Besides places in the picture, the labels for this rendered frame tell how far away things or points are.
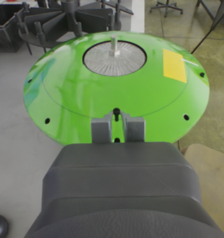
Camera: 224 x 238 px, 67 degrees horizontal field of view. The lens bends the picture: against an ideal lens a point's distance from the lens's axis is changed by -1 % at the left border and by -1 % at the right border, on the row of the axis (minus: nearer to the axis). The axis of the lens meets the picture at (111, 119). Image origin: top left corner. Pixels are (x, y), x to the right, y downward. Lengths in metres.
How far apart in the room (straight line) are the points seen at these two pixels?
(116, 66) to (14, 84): 0.40
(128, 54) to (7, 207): 0.34
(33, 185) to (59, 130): 0.18
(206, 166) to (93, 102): 0.60
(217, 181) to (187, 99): 0.52
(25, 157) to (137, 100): 0.28
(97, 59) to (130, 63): 0.05
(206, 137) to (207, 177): 0.94
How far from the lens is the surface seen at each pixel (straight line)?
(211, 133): 1.69
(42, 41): 0.58
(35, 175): 0.39
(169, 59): 0.30
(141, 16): 0.93
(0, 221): 0.36
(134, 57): 0.29
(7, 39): 0.74
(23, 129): 0.46
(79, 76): 0.26
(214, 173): 0.76
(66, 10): 0.67
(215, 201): 0.72
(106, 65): 0.27
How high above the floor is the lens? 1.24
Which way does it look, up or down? 52 degrees down
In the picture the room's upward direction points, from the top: 3 degrees counter-clockwise
